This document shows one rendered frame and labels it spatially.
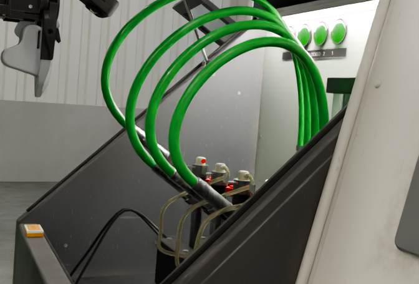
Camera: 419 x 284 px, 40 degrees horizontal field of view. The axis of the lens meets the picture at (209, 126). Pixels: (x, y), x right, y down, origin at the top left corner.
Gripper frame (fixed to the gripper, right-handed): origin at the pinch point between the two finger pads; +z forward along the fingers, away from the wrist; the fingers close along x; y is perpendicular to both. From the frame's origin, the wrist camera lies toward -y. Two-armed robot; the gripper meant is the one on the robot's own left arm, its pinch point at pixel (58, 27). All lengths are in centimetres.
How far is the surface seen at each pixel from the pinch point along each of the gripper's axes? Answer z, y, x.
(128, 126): 19.7, 3.1, 7.3
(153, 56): 14.3, -6.2, 9.1
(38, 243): 24.0, 25.0, -18.7
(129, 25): 7.3, -8.2, 2.7
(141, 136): 21.8, 1.1, -1.5
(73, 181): 18.6, 12.7, -33.9
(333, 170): 40, -8, 30
